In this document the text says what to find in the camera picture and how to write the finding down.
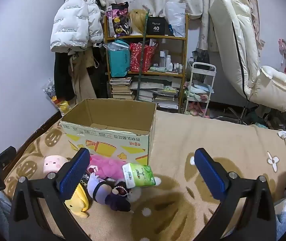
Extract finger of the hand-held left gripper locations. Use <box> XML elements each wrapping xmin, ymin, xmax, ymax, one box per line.
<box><xmin>0</xmin><ymin>146</ymin><xmax>17</xmax><ymax>175</ymax></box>

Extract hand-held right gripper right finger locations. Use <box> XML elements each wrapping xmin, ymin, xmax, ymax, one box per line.
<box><xmin>194</xmin><ymin>148</ymin><xmax>277</xmax><ymax>241</ymax></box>

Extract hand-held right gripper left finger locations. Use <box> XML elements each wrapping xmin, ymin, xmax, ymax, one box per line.
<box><xmin>9</xmin><ymin>148</ymin><xmax>91</xmax><ymax>241</ymax></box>

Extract black packet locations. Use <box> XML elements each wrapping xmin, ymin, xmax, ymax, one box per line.
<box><xmin>79</xmin><ymin>172</ymin><xmax>93</xmax><ymax>185</ymax></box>

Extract pink-faced plush head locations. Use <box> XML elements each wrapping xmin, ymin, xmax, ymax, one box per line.
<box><xmin>43</xmin><ymin>155</ymin><xmax>69</xmax><ymax>176</ymax></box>

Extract purple-haired plush doll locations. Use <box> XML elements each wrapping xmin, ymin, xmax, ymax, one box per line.
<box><xmin>86</xmin><ymin>173</ymin><xmax>132</xmax><ymax>212</ymax></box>

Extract yellow plush toy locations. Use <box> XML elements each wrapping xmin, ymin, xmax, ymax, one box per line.
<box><xmin>64</xmin><ymin>183</ymin><xmax>90</xmax><ymax>218</ymax></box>

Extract pink plush toy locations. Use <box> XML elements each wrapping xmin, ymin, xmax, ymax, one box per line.
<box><xmin>88</xmin><ymin>155</ymin><xmax>128</xmax><ymax>180</ymax></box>

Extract printed cardboard box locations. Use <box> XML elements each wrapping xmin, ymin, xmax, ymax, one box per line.
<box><xmin>60</xmin><ymin>98</ymin><xmax>157</xmax><ymax>166</ymax></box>

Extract green tissue pack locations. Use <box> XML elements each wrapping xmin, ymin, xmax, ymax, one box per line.
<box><xmin>121</xmin><ymin>162</ymin><xmax>157</xmax><ymax>189</ymax></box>

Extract person's left leg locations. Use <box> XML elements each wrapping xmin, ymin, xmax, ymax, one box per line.
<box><xmin>0</xmin><ymin>193</ymin><xmax>12</xmax><ymax>234</ymax></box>

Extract beige printed blanket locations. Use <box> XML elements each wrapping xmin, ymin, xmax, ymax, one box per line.
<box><xmin>4</xmin><ymin>110</ymin><xmax>286</xmax><ymax>241</ymax></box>

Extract plastic bag of toys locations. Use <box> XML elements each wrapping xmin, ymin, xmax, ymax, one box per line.
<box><xmin>43</xmin><ymin>79</ymin><xmax>69</xmax><ymax>117</ymax></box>

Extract beige trousers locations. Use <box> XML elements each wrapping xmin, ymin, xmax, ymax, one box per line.
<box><xmin>68</xmin><ymin>46</ymin><xmax>97</xmax><ymax>103</ymax></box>

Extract pile of books and papers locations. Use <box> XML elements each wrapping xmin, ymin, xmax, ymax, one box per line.
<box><xmin>130</xmin><ymin>78</ymin><xmax>181</xmax><ymax>110</ymax></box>

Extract black garment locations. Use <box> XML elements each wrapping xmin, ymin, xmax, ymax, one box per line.
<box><xmin>53</xmin><ymin>51</ymin><xmax>76</xmax><ymax>101</ymax></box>

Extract stack of books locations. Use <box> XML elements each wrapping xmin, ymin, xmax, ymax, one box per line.
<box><xmin>109</xmin><ymin>77</ymin><xmax>134</xmax><ymax>100</ymax></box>

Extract white trolley cart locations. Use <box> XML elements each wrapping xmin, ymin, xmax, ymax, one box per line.
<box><xmin>184</xmin><ymin>62</ymin><xmax>216</xmax><ymax>117</ymax></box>

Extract group of small bottles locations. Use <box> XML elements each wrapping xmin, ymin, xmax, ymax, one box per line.
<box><xmin>159</xmin><ymin>50</ymin><xmax>183</xmax><ymax>72</ymax></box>

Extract teal bag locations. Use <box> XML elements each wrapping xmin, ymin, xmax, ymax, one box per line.
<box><xmin>107</xmin><ymin>40</ymin><xmax>131</xmax><ymax>78</ymax></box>

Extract white folded mattress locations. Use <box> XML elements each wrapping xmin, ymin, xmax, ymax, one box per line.
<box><xmin>208</xmin><ymin>0</ymin><xmax>286</xmax><ymax>113</ymax></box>

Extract red gift bag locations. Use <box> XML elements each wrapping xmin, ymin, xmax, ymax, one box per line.
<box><xmin>129</xmin><ymin>43</ymin><xmax>157</xmax><ymax>73</ymax></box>

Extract green pole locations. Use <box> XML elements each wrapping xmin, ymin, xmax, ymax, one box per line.
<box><xmin>136</xmin><ymin>8</ymin><xmax>150</xmax><ymax>101</ymax></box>

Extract white puffer jacket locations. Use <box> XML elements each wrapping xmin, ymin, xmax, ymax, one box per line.
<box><xmin>50</xmin><ymin>0</ymin><xmax>104</xmax><ymax>53</ymax></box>

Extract pink desk fan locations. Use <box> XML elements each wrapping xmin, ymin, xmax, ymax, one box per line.
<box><xmin>278</xmin><ymin>39</ymin><xmax>286</xmax><ymax>66</ymax></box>

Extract wooden shelf rack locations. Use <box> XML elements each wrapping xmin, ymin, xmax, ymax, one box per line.
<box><xmin>103</xmin><ymin>12</ymin><xmax>189</xmax><ymax>113</ymax></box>

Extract black box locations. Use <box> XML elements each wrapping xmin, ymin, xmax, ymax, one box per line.
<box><xmin>147</xmin><ymin>16</ymin><xmax>166</xmax><ymax>36</ymax></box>

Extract patterned tote bag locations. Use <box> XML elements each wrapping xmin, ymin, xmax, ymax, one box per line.
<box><xmin>106</xmin><ymin>2</ymin><xmax>131</xmax><ymax>38</ymax></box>

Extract white plastic bag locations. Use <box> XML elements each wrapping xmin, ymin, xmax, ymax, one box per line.
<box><xmin>165</xmin><ymin>2</ymin><xmax>186</xmax><ymax>38</ymax></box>

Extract blonde wig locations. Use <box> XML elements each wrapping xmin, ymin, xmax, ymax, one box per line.
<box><xmin>128</xmin><ymin>9</ymin><xmax>147</xmax><ymax>36</ymax></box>

